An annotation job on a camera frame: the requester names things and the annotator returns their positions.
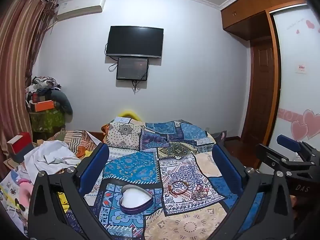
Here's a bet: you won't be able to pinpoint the brown wooden door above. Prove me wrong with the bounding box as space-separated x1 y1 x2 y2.
241 39 276 146

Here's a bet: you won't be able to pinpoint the orange striped cloth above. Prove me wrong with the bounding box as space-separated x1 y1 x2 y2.
47 129 99 158

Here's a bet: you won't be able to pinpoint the green patterned cloth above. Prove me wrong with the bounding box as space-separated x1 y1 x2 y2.
29 109 66 133

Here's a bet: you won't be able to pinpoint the pink plush toy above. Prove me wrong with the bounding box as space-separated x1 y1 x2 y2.
14 177 35 207

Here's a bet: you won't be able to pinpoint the purple heart-shaped tin box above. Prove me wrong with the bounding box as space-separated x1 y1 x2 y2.
119 185 153 215

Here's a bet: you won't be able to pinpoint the white crumpled cloth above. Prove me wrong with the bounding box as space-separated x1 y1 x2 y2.
24 140 82 178

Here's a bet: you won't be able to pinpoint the small black wall monitor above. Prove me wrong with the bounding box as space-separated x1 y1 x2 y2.
116 57 150 81

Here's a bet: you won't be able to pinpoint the black wall television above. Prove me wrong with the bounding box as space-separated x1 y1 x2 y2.
105 26 164 59

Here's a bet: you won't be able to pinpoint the brown striped curtain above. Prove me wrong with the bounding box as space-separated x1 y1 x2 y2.
0 0 59 162

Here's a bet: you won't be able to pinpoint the red and white box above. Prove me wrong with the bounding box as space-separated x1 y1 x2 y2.
7 132 33 156

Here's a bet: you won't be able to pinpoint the yellow cloth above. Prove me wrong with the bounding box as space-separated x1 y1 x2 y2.
57 191 72 214

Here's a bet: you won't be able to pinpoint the dark red bracelet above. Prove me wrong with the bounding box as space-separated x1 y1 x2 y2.
195 184 209 195

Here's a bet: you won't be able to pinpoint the yellow plastic item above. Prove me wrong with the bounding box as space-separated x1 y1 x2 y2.
119 109 142 121

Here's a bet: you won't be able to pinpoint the orange box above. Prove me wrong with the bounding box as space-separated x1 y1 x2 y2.
34 100 55 112

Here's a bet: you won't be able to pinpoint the white air conditioner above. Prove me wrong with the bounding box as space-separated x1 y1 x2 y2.
56 0 106 22

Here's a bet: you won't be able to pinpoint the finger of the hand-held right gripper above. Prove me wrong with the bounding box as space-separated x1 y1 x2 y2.
276 134 320 160
255 144 316 174

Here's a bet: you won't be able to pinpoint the white wardrobe door pink hearts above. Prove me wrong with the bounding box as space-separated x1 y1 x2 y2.
271 3 320 157

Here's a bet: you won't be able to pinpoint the red gold braided bracelet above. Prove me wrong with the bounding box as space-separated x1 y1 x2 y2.
168 179 188 196

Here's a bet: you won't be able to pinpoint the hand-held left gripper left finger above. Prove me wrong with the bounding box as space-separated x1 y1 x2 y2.
27 142 118 240

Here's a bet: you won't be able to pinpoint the pile of clothes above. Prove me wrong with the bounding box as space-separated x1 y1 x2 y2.
25 76 73 121

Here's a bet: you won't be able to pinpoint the wooden overhead cabinet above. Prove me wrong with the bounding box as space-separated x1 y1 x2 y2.
220 0 311 41

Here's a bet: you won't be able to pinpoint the blue patchwork printed blanket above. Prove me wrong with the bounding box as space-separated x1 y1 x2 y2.
64 116 265 240

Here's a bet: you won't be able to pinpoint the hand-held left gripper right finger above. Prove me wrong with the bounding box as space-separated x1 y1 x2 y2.
207 144 293 240

